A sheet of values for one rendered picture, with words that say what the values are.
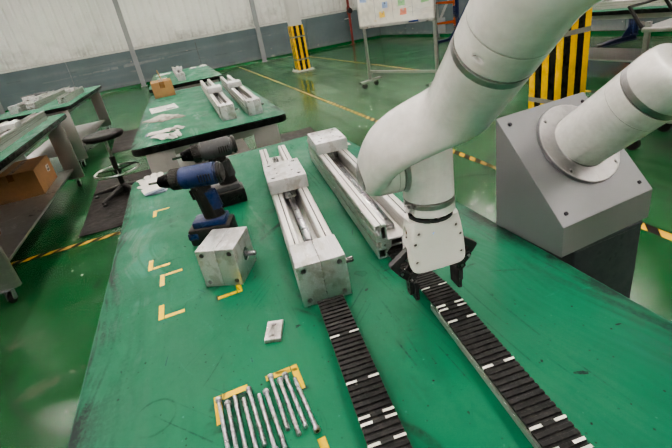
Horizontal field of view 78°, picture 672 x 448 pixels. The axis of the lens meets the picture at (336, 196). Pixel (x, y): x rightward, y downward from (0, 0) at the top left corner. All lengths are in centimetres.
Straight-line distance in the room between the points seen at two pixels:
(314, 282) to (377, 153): 35
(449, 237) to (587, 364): 27
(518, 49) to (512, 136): 56
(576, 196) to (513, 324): 32
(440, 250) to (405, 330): 15
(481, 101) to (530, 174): 48
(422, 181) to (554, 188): 37
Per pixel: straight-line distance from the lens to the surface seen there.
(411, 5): 655
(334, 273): 83
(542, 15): 39
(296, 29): 1104
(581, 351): 77
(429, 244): 71
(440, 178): 66
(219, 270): 97
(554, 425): 63
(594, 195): 101
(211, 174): 111
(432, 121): 52
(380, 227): 91
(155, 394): 82
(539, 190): 93
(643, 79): 87
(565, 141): 98
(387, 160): 56
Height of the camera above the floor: 131
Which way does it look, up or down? 24 degrees down
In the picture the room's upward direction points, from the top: 10 degrees counter-clockwise
